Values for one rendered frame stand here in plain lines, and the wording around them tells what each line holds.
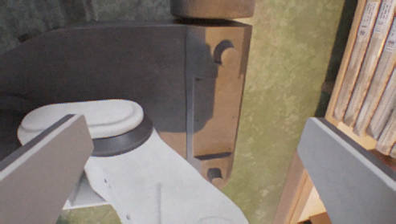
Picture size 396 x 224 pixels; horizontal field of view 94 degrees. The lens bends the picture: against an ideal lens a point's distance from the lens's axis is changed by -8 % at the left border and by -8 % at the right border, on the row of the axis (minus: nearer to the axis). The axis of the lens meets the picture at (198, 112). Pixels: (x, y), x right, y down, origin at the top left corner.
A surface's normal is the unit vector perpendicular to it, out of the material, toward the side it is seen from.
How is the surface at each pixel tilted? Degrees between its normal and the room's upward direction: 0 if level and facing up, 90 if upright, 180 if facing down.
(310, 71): 0
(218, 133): 0
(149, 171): 90
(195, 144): 0
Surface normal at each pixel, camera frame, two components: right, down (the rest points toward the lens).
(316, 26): 0.20, 0.49
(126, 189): 0.02, -0.87
